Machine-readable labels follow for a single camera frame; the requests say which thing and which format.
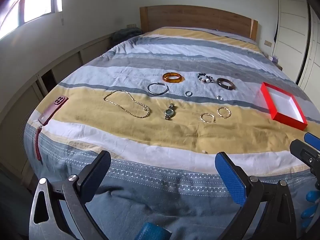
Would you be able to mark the silver bangle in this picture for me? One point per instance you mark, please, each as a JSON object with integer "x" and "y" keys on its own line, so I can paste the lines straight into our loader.
{"x": 156, "y": 94}

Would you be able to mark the wooden nightstand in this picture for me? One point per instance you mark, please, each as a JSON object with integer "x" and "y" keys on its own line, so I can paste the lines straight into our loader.
{"x": 279, "y": 67}

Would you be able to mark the silver wristwatch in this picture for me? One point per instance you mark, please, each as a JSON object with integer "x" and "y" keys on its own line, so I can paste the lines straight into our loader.
{"x": 169, "y": 111}

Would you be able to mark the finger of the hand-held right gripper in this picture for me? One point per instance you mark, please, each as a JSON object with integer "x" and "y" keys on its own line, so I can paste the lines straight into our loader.
{"x": 303, "y": 152}
{"x": 312, "y": 141}

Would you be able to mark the dark grey cloth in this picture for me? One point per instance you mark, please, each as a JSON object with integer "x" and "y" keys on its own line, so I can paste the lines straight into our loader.
{"x": 125, "y": 35}

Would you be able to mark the amber bangle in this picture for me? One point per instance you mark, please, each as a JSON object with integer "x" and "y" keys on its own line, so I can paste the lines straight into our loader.
{"x": 166, "y": 79}

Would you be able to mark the red shallow box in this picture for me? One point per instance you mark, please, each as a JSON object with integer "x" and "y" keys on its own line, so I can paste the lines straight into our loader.
{"x": 287, "y": 123}

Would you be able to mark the striped bed blanket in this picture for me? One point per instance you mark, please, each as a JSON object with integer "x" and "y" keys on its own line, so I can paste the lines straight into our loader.
{"x": 155, "y": 142}

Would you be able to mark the wall socket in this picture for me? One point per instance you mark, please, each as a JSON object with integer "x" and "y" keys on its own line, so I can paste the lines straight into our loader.
{"x": 131, "y": 25}
{"x": 268, "y": 43}

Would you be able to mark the beige low wall cabinet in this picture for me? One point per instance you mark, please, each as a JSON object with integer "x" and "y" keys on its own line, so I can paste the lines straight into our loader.
{"x": 62, "y": 60}

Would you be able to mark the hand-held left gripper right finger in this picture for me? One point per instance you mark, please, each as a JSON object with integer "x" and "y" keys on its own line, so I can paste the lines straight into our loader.
{"x": 226, "y": 167}

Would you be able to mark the person's right hand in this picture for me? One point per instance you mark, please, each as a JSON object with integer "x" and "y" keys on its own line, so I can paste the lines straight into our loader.
{"x": 312, "y": 196}

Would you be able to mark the dark brown bangle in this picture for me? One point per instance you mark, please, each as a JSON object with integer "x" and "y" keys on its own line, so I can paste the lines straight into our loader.
{"x": 231, "y": 87}

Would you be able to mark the wooden headboard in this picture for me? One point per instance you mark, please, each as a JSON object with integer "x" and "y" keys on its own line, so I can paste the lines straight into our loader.
{"x": 195, "y": 17}

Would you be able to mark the white wardrobe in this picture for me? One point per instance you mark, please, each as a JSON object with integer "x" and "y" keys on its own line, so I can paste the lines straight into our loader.
{"x": 292, "y": 17}

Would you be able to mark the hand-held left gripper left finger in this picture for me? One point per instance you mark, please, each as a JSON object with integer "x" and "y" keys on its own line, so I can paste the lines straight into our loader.
{"x": 100, "y": 161}

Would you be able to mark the window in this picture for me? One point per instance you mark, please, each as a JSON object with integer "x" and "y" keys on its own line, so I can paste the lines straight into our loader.
{"x": 35, "y": 2}

